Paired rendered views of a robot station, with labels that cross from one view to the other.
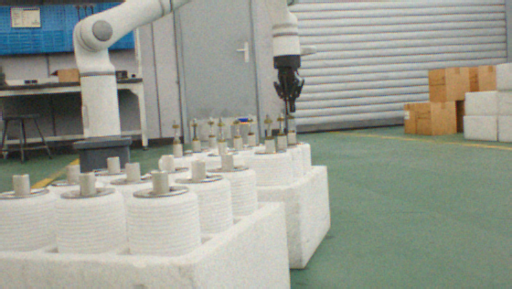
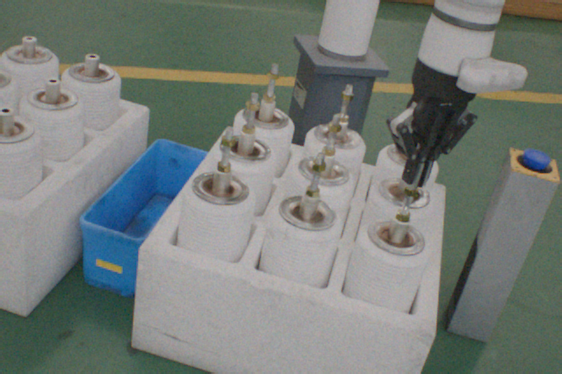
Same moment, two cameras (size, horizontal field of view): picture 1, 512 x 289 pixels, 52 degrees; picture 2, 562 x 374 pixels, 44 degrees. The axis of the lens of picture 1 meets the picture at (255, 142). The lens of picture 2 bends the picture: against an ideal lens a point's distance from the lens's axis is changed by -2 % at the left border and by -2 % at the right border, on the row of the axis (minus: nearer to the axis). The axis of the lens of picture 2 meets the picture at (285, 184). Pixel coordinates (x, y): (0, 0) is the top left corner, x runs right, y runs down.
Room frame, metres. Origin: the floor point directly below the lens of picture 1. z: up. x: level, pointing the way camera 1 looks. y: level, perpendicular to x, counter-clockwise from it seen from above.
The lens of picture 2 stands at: (1.17, -0.82, 0.74)
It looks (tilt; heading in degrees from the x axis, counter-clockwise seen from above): 31 degrees down; 80
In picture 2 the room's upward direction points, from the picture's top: 12 degrees clockwise
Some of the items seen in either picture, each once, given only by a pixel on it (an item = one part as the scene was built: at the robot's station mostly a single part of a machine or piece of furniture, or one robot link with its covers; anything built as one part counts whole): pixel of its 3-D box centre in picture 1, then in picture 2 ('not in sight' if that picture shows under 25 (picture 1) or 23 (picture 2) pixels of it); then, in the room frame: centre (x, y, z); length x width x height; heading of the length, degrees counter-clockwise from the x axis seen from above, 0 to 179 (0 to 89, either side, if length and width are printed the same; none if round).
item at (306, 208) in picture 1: (242, 210); (302, 260); (1.37, 0.04, 0.09); 0.39 x 0.39 x 0.18; 73
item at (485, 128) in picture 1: (502, 126); not in sight; (4.00, -1.88, 0.09); 0.39 x 0.39 x 0.18; 12
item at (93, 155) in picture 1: (108, 194); (324, 122); (1.44, 0.41, 0.15); 0.15 x 0.15 x 0.30; 11
